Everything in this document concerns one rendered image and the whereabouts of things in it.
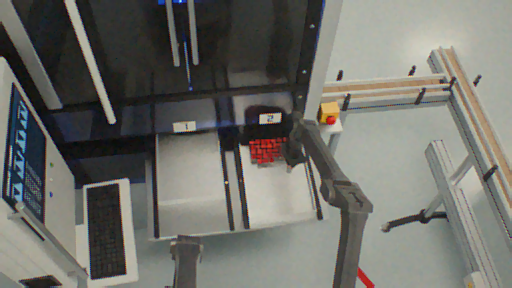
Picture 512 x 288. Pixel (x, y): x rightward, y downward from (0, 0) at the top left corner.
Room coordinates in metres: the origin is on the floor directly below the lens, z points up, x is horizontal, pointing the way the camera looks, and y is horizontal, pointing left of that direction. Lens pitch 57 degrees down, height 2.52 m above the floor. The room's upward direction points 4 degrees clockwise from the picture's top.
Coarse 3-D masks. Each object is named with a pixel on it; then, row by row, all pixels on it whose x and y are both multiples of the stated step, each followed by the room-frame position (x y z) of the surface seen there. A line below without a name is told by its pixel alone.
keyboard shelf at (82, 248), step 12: (120, 180) 0.89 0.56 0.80; (84, 192) 0.82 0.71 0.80; (120, 192) 0.83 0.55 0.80; (84, 204) 0.76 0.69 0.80; (120, 204) 0.78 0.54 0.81; (84, 216) 0.71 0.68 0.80; (132, 216) 0.74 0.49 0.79; (84, 228) 0.66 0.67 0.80; (132, 228) 0.68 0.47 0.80; (84, 240) 0.61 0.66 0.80; (132, 240) 0.63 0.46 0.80; (84, 252) 0.56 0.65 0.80; (132, 252) 0.58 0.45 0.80; (84, 264) 0.51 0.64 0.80; (132, 264) 0.53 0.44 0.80; (120, 276) 0.48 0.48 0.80; (132, 276) 0.48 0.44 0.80
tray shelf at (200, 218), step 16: (224, 128) 1.14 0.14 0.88; (240, 128) 1.14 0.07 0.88; (256, 128) 1.15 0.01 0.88; (272, 128) 1.15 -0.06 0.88; (224, 144) 1.06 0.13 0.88; (240, 144) 1.06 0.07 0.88; (240, 160) 0.98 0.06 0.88; (160, 208) 0.74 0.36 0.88; (176, 208) 0.75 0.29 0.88; (192, 208) 0.75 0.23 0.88; (208, 208) 0.76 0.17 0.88; (224, 208) 0.76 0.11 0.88; (240, 208) 0.77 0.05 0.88; (160, 224) 0.68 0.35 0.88; (176, 224) 0.68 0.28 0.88; (192, 224) 0.69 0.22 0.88; (208, 224) 0.69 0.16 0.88; (224, 224) 0.70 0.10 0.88; (240, 224) 0.70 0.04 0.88; (256, 224) 0.71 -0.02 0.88; (272, 224) 0.71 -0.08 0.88; (288, 224) 0.72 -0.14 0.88; (160, 240) 0.62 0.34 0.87
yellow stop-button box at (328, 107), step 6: (324, 102) 1.20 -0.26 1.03; (330, 102) 1.20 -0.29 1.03; (336, 102) 1.20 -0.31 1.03; (318, 108) 1.19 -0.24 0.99; (324, 108) 1.16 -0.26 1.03; (330, 108) 1.17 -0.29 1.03; (336, 108) 1.17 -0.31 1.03; (318, 114) 1.18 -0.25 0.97; (324, 114) 1.14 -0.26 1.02; (330, 114) 1.15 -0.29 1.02; (336, 114) 1.15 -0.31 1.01; (324, 120) 1.14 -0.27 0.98; (336, 120) 1.15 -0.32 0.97
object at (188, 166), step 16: (160, 144) 1.03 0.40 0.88; (176, 144) 1.04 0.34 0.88; (192, 144) 1.04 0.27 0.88; (208, 144) 1.05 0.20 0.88; (160, 160) 0.96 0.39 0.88; (176, 160) 0.96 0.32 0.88; (192, 160) 0.97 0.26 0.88; (208, 160) 0.97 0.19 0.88; (160, 176) 0.88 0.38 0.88; (176, 176) 0.89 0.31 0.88; (192, 176) 0.89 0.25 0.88; (208, 176) 0.90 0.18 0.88; (160, 192) 0.81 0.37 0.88; (176, 192) 0.82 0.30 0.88; (192, 192) 0.82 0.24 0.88; (208, 192) 0.83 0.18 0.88; (224, 192) 0.81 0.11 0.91
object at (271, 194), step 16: (256, 176) 0.91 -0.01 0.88; (272, 176) 0.92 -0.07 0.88; (288, 176) 0.92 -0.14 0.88; (304, 176) 0.93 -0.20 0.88; (256, 192) 0.84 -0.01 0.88; (272, 192) 0.85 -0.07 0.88; (288, 192) 0.85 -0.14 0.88; (304, 192) 0.86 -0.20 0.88; (256, 208) 0.77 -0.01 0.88; (272, 208) 0.78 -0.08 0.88; (288, 208) 0.78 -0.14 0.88; (304, 208) 0.79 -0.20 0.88
